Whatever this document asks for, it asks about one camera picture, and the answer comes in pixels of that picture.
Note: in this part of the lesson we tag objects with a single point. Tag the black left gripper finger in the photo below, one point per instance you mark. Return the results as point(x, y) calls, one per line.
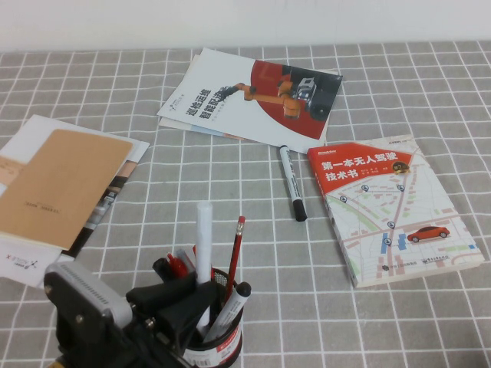
point(161, 293)
point(184, 314)

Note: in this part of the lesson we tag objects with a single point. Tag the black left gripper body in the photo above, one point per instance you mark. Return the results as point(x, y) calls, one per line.
point(107, 345)

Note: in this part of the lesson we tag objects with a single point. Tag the white paint marker pen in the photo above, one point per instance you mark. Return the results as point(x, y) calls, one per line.
point(204, 237)

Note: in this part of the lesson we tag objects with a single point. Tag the red gel pen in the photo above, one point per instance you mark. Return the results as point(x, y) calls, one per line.
point(177, 264)

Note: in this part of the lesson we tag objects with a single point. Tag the clear barrel pen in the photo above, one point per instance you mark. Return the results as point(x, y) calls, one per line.
point(186, 256)

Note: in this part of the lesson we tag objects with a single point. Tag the black mesh pen holder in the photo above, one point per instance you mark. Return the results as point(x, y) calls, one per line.
point(230, 345)

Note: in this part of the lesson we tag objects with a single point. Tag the thick white marker black cap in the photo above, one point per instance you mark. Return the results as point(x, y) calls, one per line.
point(161, 268)
point(228, 312)

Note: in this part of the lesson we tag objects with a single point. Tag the red pencil with eraser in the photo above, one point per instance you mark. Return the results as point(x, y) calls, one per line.
point(238, 249)

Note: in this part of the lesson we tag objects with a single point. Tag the tan notebook on papers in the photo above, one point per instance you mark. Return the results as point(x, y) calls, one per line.
point(115, 184)

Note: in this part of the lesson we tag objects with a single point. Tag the white folder with logo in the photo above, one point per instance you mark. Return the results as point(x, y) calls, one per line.
point(19, 264)

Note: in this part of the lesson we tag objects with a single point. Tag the brown kraft notebook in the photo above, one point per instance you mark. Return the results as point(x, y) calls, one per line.
point(57, 191)

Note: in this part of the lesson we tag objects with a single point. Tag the white booklet under brochure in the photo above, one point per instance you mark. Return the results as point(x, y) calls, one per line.
point(180, 125)

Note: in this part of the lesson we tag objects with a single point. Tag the slim white marker black cap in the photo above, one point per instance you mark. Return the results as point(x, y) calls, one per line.
point(291, 180)

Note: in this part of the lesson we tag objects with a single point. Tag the grey white checked tablecloth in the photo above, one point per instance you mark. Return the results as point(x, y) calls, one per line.
point(383, 326)

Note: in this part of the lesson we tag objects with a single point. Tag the map cover paperback book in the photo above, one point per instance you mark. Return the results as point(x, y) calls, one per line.
point(383, 214)

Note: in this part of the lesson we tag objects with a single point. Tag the white red robot brochure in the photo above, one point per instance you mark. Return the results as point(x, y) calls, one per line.
point(222, 76)

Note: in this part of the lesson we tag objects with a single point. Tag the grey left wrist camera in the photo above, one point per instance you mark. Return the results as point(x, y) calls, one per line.
point(84, 291)

